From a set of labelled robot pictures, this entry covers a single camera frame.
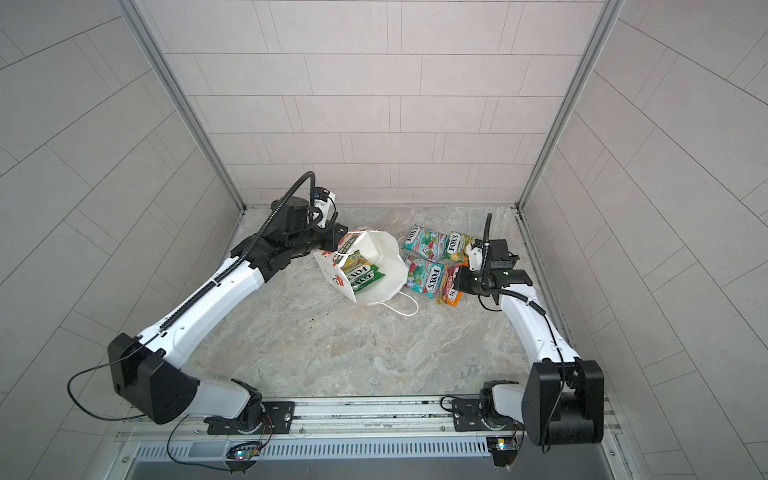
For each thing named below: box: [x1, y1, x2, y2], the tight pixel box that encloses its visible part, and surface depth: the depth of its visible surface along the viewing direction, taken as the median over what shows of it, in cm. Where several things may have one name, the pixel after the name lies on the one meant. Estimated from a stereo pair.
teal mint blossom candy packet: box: [401, 225, 450, 261], surface depth 105 cm
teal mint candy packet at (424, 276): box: [404, 256, 445, 299], surface depth 96 cm
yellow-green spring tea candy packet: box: [444, 231, 475, 262], surface depth 103 cm
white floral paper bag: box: [313, 230, 419, 317], surface depth 83 cm
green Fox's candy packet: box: [341, 250, 386, 292], surface depth 91 cm
